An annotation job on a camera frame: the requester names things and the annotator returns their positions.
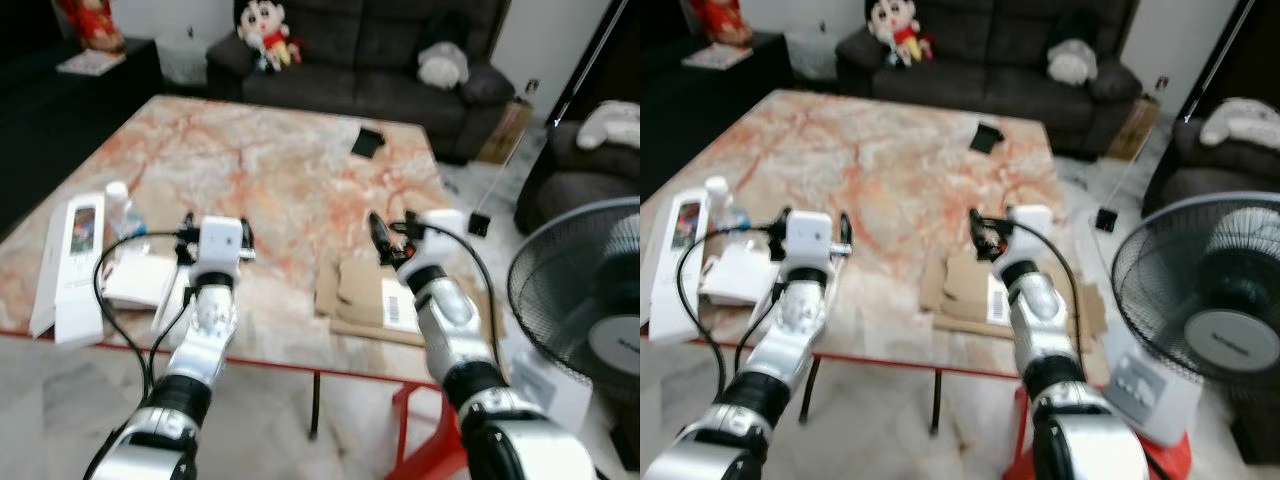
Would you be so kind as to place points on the white plastic basket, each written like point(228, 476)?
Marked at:
point(183, 62)
point(810, 55)

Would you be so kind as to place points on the brown cardboard box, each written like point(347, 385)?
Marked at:
point(1130, 130)
point(505, 135)

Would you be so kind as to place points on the dark grey sofa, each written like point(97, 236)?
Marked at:
point(370, 50)
point(990, 50)

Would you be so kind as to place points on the dark grey armchair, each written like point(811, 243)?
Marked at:
point(1200, 170)
point(570, 185)

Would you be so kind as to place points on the clear plastic water bottle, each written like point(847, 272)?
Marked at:
point(718, 195)
point(120, 205)

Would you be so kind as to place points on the small flat white box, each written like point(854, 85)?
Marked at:
point(735, 275)
point(140, 280)

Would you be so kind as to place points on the cartoon boy plush doll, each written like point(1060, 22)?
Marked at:
point(895, 20)
point(265, 25)

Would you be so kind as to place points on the marble table with red edge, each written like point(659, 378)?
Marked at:
point(250, 180)
point(880, 170)

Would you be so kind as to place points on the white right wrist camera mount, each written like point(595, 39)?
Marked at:
point(445, 230)
point(1032, 230)

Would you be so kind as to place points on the pink white magazine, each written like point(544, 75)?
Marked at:
point(718, 56)
point(90, 63)

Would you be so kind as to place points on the long white phone box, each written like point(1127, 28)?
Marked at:
point(70, 270)
point(675, 280)

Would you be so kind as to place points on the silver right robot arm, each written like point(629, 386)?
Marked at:
point(450, 320)
point(1045, 320)

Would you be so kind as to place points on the white printed box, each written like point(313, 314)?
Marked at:
point(1150, 395)
point(545, 390)

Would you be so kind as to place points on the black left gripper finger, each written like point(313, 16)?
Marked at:
point(845, 230)
point(190, 226)
point(249, 234)
point(783, 222)

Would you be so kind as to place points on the small black square pouch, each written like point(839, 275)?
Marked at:
point(368, 143)
point(988, 138)

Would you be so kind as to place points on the black low tv console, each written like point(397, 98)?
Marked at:
point(680, 110)
point(40, 130)

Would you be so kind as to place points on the red gold figure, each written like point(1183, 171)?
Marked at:
point(90, 20)
point(720, 18)

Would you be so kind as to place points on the red plastic stool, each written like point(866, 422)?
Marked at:
point(430, 455)
point(1020, 450)

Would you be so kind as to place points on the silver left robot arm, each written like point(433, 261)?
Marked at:
point(205, 320)
point(790, 330)

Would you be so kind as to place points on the grey white plush toy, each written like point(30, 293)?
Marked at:
point(442, 68)
point(1070, 65)

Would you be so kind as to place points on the thin rod with black head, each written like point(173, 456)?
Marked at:
point(480, 225)
point(1106, 220)

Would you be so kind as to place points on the black standing fan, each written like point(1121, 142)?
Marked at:
point(1180, 270)
point(560, 270)

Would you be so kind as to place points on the flattened brown cardboard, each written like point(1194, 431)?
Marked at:
point(355, 290)
point(955, 285)

